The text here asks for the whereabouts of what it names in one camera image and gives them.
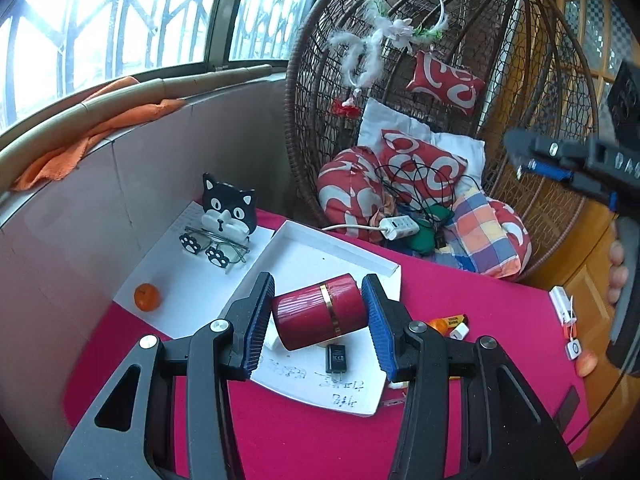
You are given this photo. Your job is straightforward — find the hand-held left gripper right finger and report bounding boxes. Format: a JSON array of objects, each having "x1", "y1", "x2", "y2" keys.
[{"x1": 361, "y1": 275, "x2": 581, "y2": 480}]

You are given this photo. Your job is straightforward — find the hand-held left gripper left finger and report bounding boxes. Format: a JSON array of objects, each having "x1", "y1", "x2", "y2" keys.
[{"x1": 52, "y1": 272, "x2": 276, "y2": 480}]

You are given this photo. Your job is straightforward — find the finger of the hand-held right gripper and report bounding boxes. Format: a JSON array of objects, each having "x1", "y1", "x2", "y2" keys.
[
  {"x1": 519, "y1": 159, "x2": 573, "y2": 183},
  {"x1": 505, "y1": 129, "x2": 591, "y2": 166}
]

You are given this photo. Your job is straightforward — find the red cylindrical tin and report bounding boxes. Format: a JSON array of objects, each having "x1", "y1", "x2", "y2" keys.
[{"x1": 270, "y1": 273, "x2": 370, "y2": 351}]

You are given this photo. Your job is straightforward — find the white shallow tray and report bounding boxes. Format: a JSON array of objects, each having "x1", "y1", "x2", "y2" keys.
[{"x1": 220, "y1": 220, "x2": 402, "y2": 417}]

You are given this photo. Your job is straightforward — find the person's right hand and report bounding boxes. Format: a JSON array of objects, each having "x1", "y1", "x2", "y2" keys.
[{"x1": 607, "y1": 242, "x2": 630, "y2": 306}]

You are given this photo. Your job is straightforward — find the black charger adapter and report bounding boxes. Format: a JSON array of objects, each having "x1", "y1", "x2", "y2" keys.
[{"x1": 325, "y1": 342, "x2": 349, "y2": 375}]

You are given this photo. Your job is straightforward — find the orange lighter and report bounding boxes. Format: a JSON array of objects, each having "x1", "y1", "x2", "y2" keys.
[{"x1": 426, "y1": 313, "x2": 471, "y2": 337}]

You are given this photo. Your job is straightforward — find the round red white pillow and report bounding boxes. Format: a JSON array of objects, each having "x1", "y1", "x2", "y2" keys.
[{"x1": 486, "y1": 199, "x2": 534, "y2": 277}]

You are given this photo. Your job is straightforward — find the thin-framed eyeglasses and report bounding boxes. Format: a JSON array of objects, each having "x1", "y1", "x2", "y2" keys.
[{"x1": 178, "y1": 226, "x2": 252, "y2": 275}]

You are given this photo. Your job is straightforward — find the plaid pillow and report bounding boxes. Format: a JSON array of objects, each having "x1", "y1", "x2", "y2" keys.
[{"x1": 440, "y1": 187, "x2": 522, "y2": 280}]

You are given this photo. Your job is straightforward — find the green cloth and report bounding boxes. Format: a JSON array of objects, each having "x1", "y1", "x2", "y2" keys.
[{"x1": 400, "y1": 204, "x2": 457, "y2": 257}]

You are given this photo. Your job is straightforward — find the white power strip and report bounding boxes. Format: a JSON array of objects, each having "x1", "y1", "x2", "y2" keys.
[{"x1": 321, "y1": 215, "x2": 422, "y2": 241}]

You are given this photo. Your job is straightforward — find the white paper sheet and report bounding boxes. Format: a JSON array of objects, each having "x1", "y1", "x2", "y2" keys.
[{"x1": 113, "y1": 200, "x2": 277, "y2": 341}]

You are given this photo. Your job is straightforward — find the small orange tangerine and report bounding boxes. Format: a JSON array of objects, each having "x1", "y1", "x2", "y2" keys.
[{"x1": 133, "y1": 283, "x2": 162, "y2": 313}]

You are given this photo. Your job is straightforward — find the black cat glasses holder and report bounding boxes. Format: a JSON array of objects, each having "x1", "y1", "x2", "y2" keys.
[{"x1": 180, "y1": 173, "x2": 258, "y2": 267}]

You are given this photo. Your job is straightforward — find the pink table cloth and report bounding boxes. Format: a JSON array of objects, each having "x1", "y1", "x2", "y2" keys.
[{"x1": 62, "y1": 210, "x2": 591, "y2": 480}]

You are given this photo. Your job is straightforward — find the small red white pillow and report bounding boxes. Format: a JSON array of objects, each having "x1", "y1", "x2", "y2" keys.
[{"x1": 405, "y1": 51, "x2": 485, "y2": 116}]

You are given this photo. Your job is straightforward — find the red white bolster pillow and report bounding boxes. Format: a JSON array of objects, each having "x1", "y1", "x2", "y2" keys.
[{"x1": 317, "y1": 147, "x2": 397, "y2": 242}]

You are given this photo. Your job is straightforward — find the white flat box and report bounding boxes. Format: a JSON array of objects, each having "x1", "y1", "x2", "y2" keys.
[{"x1": 549, "y1": 286, "x2": 579, "y2": 325}]

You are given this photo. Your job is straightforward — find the red apple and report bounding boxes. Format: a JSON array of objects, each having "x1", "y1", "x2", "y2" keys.
[{"x1": 574, "y1": 350, "x2": 599, "y2": 379}]

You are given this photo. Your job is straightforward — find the white dreamcatcher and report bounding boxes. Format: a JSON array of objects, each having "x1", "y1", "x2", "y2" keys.
[{"x1": 329, "y1": 0, "x2": 449, "y2": 120}]

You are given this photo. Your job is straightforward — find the black smartphone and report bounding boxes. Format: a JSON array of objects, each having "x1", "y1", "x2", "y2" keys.
[{"x1": 551, "y1": 386, "x2": 582, "y2": 432}]

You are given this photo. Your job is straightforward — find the brown wicker hanging chair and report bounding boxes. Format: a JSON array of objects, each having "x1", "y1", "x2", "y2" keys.
[{"x1": 284, "y1": 0, "x2": 603, "y2": 286}]

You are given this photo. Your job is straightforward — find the wooden cabinet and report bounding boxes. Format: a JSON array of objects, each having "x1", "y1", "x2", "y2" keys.
[{"x1": 480, "y1": 0, "x2": 640, "y2": 466}]

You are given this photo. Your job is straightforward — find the orange cloth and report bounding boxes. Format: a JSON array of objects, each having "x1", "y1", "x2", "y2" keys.
[{"x1": 11, "y1": 76, "x2": 187, "y2": 194}]

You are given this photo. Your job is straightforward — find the long cardboard tube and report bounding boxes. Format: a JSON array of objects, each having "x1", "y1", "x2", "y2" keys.
[{"x1": 0, "y1": 62, "x2": 274, "y2": 162}]

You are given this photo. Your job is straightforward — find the window with metal grille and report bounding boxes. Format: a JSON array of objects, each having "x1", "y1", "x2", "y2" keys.
[{"x1": 0, "y1": 0, "x2": 342, "y2": 133}]

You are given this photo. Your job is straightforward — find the black cable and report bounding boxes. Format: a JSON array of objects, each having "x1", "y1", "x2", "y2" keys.
[{"x1": 377, "y1": 156, "x2": 482, "y2": 233}]

